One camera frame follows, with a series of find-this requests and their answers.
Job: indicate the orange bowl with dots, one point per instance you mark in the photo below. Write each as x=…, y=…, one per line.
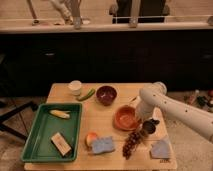
x=125, y=119

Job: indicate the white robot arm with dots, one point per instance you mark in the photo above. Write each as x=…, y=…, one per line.
x=155, y=95

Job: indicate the dark maroon bowl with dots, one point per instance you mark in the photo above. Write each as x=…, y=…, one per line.
x=106, y=95

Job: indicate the green pepper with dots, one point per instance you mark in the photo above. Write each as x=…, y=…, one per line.
x=86, y=96

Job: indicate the white cup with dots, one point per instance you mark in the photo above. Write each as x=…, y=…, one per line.
x=75, y=87

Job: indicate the orange peach fruit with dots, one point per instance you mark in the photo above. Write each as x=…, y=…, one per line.
x=91, y=136

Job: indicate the metal measuring cup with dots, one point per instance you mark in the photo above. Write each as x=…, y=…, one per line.
x=150, y=125

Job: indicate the dark grape bunch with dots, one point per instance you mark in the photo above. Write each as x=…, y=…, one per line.
x=130, y=144

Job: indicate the wooden block sponge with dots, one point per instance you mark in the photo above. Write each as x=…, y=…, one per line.
x=61, y=144

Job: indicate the blue cloth right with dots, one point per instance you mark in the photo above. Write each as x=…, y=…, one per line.
x=161, y=149

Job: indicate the green plastic tray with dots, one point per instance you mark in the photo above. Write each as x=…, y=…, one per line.
x=39, y=148

